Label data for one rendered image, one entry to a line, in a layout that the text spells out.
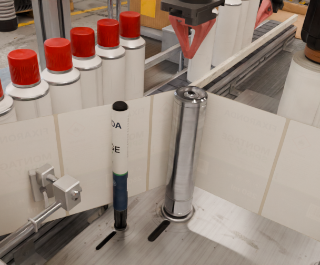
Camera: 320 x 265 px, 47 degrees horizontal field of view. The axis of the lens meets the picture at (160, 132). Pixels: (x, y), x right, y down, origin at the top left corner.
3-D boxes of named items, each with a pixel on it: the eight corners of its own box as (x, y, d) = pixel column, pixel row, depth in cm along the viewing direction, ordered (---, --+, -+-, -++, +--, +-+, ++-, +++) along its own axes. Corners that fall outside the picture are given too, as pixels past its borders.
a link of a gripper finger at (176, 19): (218, 55, 66) (226, 1, 61) (198, 67, 61) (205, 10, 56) (186, 46, 69) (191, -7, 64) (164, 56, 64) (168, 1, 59)
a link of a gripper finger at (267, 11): (259, 24, 98) (273, -7, 99) (235, 18, 102) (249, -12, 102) (262, 36, 104) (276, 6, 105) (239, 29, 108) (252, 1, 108)
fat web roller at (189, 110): (181, 228, 49) (198, 107, 38) (154, 212, 51) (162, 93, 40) (199, 209, 52) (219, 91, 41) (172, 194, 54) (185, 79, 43)
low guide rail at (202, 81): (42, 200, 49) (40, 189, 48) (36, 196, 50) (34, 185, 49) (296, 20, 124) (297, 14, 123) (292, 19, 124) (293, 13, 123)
